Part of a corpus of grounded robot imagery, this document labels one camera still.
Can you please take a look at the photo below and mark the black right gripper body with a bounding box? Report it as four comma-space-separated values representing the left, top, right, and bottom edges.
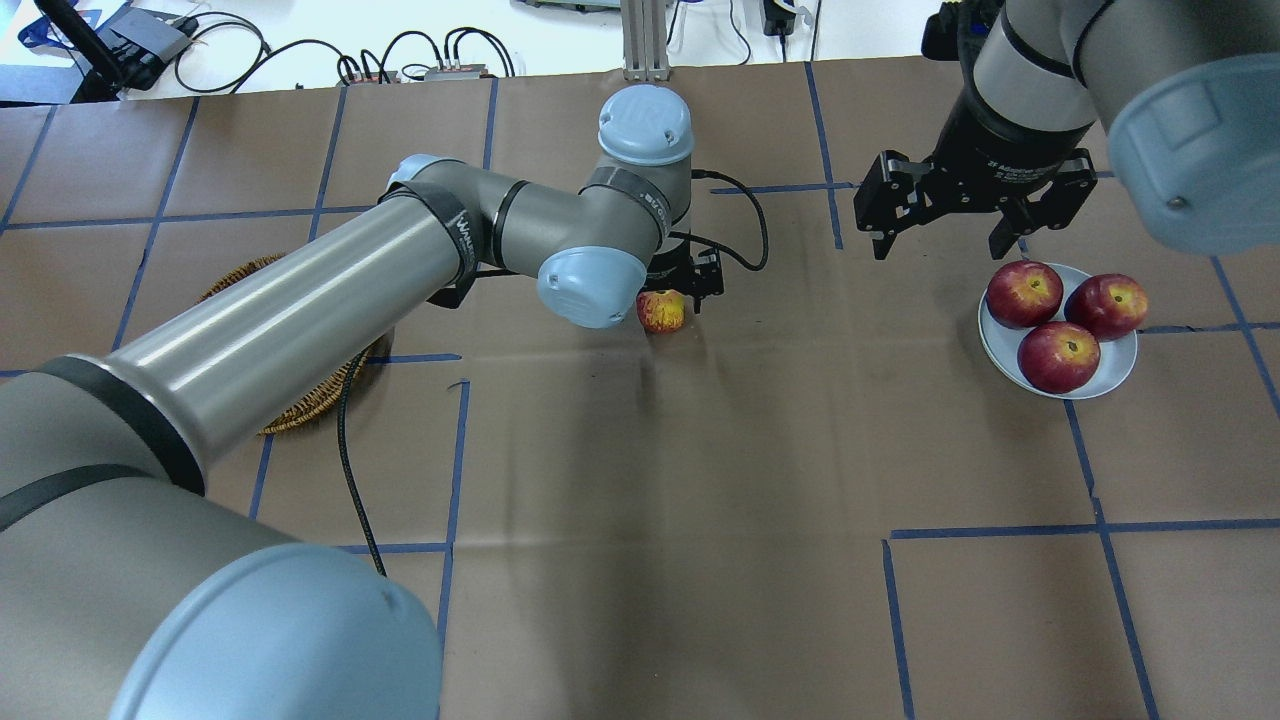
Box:
855, 95, 1097, 219

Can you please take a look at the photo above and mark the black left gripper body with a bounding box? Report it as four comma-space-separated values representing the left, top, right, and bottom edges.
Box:
641, 231, 724, 297

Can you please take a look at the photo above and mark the red yellow apple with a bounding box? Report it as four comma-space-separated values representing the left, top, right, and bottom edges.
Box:
636, 290, 686, 334

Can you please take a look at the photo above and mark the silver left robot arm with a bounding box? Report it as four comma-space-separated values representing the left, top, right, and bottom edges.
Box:
1, 85, 695, 719

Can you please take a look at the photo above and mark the red apple on plate rear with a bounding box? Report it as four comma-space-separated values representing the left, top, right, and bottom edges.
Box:
986, 260, 1064, 329

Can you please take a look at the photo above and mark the red apple on plate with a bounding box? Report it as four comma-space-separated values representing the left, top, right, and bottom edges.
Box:
1064, 273, 1149, 342
986, 260, 1064, 329
1018, 322, 1101, 395

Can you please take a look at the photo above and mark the red apple on plate left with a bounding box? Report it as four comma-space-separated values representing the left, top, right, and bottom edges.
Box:
1064, 273, 1149, 342

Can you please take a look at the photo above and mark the red apple on plate front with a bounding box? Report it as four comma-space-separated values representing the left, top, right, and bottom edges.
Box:
1018, 322, 1101, 395

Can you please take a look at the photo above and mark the silver metal plate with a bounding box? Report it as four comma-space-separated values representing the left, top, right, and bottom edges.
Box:
978, 260, 1149, 400

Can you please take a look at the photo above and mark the round wicker basket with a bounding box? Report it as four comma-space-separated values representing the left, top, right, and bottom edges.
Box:
200, 255, 393, 436

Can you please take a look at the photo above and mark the orange black hub near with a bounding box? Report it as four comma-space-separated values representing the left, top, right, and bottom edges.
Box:
421, 63, 493, 82

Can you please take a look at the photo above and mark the orange black hub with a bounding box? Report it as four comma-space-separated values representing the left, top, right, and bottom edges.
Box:
337, 63, 403, 87
421, 63, 493, 82

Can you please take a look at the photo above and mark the orange black hub far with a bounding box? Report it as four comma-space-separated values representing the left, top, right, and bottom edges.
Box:
337, 63, 403, 87

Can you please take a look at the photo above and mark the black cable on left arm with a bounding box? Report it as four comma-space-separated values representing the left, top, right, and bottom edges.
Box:
668, 168, 771, 273

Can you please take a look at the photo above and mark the aluminium frame post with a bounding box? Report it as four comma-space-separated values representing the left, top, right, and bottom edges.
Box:
620, 0, 671, 83

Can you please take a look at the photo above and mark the black camera stand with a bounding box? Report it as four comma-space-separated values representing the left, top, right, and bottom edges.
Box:
35, 1, 198, 96

